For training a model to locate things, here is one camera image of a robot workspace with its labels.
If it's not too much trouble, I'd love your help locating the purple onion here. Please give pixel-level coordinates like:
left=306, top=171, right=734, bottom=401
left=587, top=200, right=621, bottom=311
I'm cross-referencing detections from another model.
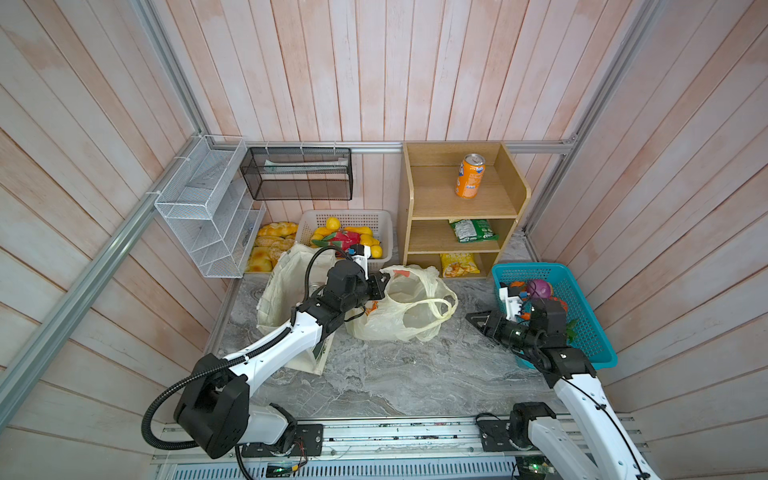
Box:
left=526, top=279, right=553, bottom=299

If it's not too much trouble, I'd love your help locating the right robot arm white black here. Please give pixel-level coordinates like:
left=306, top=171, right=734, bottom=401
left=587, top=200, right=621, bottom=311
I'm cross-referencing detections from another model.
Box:
left=465, top=299, right=658, bottom=479

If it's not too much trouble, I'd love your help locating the green snack packet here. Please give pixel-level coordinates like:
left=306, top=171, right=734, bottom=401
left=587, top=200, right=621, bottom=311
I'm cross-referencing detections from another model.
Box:
left=449, top=219, right=498, bottom=244

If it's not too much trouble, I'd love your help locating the yellow lemon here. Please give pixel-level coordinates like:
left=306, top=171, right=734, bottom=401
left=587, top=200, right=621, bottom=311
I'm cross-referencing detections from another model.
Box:
left=325, top=217, right=341, bottom=232

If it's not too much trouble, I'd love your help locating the white plastic fruit basket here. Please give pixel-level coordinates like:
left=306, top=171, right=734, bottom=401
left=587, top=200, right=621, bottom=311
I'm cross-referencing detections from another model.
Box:
left=296, top=210, right=395, bottom=270

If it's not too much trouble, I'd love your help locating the wooden shelf unit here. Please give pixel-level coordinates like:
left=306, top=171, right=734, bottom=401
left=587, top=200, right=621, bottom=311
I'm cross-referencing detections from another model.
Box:
left=396, top=142, right=531, bottom=278

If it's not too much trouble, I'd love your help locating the yellow plastic bag orange print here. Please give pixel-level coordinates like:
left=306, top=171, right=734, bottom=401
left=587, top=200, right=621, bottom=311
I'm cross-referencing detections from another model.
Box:
left=346, top=265, right=459, bottom=342

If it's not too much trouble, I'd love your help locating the black mesh basket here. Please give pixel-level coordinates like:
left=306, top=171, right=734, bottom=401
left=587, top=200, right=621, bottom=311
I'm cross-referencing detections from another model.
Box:
left=240, top=146, right=354, bottom=201

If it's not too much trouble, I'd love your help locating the orange soda can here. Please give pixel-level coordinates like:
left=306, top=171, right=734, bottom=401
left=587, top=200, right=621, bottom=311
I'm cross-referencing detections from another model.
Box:
left=455, top=154, right=486, bottom=199

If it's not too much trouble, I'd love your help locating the white wire rack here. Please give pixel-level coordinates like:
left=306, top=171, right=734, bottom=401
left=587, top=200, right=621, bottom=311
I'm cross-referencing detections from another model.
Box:
left=155, top=135, right=266, bottom=279

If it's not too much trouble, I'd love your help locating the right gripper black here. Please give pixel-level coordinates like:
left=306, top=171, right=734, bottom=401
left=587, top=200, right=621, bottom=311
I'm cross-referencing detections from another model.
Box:
left=465, top=309, right=538, bottom=354

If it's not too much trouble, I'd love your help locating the cream canvas tote bag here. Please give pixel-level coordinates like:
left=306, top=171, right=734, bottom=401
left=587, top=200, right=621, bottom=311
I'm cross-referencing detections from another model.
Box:
left=257, top=244, right=334, bottom=375

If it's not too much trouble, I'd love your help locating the teal plastic basket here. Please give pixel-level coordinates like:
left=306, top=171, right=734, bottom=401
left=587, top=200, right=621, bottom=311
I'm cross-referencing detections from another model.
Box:
left=491, top=262, right=618, bottom=370

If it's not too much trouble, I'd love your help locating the tray of yellow breads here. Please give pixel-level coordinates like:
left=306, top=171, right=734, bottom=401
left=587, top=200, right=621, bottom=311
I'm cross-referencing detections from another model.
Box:
left=245, top=222, right=298, bottom=273

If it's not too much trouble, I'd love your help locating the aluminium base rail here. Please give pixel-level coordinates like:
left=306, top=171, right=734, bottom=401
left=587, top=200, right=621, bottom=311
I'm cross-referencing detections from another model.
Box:
left=144, top=416, right=544, bottom=479

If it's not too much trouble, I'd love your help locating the yellow chips packet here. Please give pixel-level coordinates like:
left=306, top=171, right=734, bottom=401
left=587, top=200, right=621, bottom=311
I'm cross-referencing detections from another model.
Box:
left=440, top=252, right=481, bottom=278

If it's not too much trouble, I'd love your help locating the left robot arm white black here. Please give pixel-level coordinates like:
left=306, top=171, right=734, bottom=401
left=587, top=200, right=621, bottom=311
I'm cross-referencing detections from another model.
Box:
left=141, top=257, right=391, bottom=459

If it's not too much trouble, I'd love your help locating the pink dragon fruit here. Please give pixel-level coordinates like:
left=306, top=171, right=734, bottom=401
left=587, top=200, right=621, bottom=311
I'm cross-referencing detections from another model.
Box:
left=310, top=230, right=361, bottom=250

